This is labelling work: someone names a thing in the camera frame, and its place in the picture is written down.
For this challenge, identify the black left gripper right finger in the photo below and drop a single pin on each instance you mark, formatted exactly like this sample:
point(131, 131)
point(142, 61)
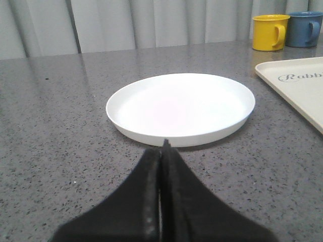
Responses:
point(191, 212)

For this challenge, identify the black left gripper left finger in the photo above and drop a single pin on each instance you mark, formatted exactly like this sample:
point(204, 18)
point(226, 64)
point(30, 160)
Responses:
point(130, 213)

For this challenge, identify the white round plate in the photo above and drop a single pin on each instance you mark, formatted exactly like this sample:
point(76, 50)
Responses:
point(188, 109)

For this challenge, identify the cream rabbit serving tray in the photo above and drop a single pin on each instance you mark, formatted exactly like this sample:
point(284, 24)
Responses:
point(299, 82)

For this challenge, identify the yellow mug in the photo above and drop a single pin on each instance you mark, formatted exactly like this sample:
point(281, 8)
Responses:
point(269, 32)

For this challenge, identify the blue mug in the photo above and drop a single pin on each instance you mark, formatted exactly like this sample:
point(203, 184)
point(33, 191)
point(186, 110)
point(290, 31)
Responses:
point(303, 29)

